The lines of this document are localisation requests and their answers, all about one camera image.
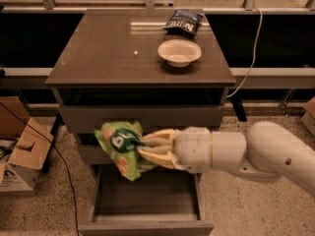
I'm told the blue chip bag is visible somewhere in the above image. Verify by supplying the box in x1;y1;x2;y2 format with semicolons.
162;9;203;35

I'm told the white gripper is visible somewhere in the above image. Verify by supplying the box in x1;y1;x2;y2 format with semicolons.
138;127;212;174

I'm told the black floor cable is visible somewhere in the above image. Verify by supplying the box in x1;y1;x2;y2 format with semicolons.
0;101;81;236

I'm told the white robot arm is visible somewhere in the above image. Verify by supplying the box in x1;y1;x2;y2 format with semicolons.
137;121;315;196

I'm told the grey bottom drawer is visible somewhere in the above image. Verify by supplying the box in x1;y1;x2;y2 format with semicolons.
79;165;214;236

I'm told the cardboard box at right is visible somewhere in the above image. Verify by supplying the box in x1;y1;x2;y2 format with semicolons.
301;96;315;137

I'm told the grey drawer cabinet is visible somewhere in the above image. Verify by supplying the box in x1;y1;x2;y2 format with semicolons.
46;9;235;150

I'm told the grey top drawer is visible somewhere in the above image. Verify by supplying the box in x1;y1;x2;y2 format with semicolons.
59;88;222;134

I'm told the white paper bowl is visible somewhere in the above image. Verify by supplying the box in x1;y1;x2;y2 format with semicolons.
157;39;202;68

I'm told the white hanging cable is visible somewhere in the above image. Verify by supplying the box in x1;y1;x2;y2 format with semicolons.
225;6;264;99

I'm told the open cardboard box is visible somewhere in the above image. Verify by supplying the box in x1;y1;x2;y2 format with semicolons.
0;96;53;192

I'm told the green rice chip bag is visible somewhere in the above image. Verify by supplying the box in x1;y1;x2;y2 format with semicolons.
94;121;157;181

